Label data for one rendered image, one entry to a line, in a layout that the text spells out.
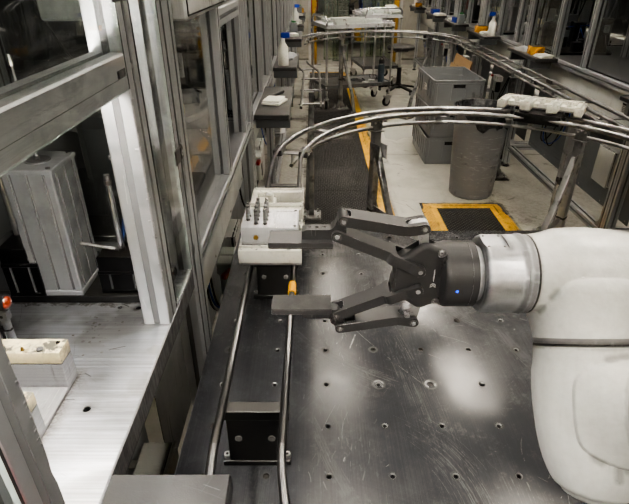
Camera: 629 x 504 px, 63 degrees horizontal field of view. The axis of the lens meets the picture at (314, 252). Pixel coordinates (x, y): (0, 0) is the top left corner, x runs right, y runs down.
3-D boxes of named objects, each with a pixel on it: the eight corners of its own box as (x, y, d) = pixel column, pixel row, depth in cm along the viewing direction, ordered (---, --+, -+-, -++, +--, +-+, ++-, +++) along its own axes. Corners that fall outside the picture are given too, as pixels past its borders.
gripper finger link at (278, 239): (333, 249, 55) (333, 243, 54) (267, 249, 55) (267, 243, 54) (332, 236, 57) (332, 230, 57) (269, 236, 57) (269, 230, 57)
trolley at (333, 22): (323, 111, 567) (324, 16, 520) (308, 100, 614) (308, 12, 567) (395, 105, 591) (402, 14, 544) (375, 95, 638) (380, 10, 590)
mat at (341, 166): (415, 279, 266) (416, 277, 265) (302, 279, 266) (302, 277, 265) (348, 72, 775) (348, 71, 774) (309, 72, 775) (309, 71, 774)
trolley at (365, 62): (403, 87, 681) (409, 6, 633) (360, 88, 674) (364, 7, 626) (386, 75, 753) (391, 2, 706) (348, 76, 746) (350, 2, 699)
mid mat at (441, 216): (560, 283, 262) (561, 281, 262) (454, 283, 262) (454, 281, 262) (499, 203, 349) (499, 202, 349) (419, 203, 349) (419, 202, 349)
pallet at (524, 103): (494, 119, 242) (498, 97, 237) (501, 112, 252) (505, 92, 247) (577, 130, 225) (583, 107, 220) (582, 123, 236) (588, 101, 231)
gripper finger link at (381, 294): (414, 266, 60) (418, 275, 60) (327, 299, 62) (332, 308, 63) (420, 284, 56) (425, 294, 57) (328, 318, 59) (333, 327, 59)
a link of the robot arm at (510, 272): (516, 219, 60) (465, 219, 60) (547, 258, 52) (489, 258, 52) (502, 284, 64) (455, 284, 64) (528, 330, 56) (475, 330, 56)
